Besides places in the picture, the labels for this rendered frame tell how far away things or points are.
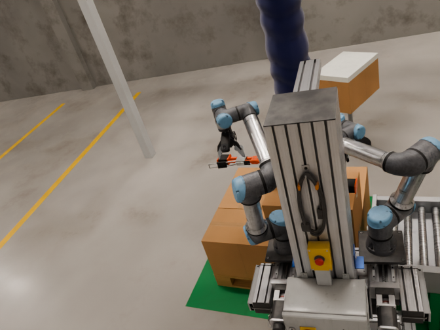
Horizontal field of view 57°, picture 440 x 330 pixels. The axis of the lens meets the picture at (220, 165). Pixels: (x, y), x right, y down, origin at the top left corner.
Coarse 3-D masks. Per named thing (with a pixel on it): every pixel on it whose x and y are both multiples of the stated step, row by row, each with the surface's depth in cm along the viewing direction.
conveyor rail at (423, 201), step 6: (378, 198) 302; (384, 198) 301; (414, 198) 293; (420, 198) 291; (426, 198) 290; (432, 198) 288; (438, 198) 287; (378, 204) 304; (420, 204) 291; (426, 204) 290; (432, 204) 288; (438, 204) 286; (414, 210) 296; (426, 210) 292
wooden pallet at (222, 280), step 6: (216, 276) 344; (222, 276) 341; (228, 276) 338; (234, 276) 335; (222, 282) 346; (228, 282) 343; (234, 282) 346; (240, 282) 344; (246, 282) 343; (246, 288) 339
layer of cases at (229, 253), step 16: (368, 192) 351; (224, 208) 350; (240, 208) 343; (368, 208) 349; (224, 224) 332; (240, 224) 326; (208, 240) 320; (224, 240) 316; (240, 240) 311; (208, 256) 331; (224, 256) 324; (240, 256) 317; (256, 256) 310; (224, 272) 337; (240, 272) 329
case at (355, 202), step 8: (352, 176) 277; (272, 192) 285; (360, 192) 286; (264, 200) 280; (272, 200) 277; (352, 200) 257; (360, 200) 287; (264, 208) 277; (272, 208) 275; (280, 208) 272; (352, 208) 251; (360, 208) 287; (352, 216) 254; (360, 216) 287; (352, 224) 257; (360, 224) 287
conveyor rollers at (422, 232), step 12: (408, 216) 287; (420, 216) 284; (432, 216) 283; (396, 228) 281; (408, 228) 278; (420, 228) 276; (408, 240) 269; (420, 240) 267; (408, 252) 262; (420, 252) 260; (420, 264) 253
